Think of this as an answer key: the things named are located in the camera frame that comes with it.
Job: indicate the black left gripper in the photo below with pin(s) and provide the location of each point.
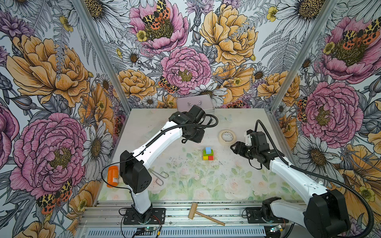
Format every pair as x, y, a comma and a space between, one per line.
198, 139

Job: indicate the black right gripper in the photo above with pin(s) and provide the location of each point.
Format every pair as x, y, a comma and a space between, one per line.
239, 148

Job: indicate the green wood block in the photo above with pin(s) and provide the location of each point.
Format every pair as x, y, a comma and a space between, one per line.
204, 153

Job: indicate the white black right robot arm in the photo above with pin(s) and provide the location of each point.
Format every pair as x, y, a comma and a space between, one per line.
324, 214

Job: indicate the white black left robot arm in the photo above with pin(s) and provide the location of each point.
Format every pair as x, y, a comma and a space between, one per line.
134, 165

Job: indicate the silver pink metal case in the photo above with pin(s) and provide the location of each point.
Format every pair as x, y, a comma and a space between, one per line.
202, 101

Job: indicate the masking tape roll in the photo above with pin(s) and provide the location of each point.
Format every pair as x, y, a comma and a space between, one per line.
227, 138

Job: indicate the metal tongs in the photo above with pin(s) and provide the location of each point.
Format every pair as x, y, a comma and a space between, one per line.
159, 177

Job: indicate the right circuit board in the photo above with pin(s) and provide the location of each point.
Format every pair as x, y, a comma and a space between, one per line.
276, 229

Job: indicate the circuit board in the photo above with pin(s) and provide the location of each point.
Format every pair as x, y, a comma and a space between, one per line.
149, 229
276, 229

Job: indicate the wooden mallet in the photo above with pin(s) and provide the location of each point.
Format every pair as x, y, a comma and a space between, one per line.
193, 211

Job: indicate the orange plastic bottle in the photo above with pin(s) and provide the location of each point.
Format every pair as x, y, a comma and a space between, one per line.
113, 176

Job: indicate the left circuit board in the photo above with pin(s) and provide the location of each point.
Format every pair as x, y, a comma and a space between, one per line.
149, 229

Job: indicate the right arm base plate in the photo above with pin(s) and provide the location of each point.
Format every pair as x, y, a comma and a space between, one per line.
256, 215

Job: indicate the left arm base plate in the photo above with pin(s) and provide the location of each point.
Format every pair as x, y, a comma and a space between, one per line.
153, 216

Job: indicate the aluminium front rail frame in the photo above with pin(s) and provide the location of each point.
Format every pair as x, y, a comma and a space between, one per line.
105, 221

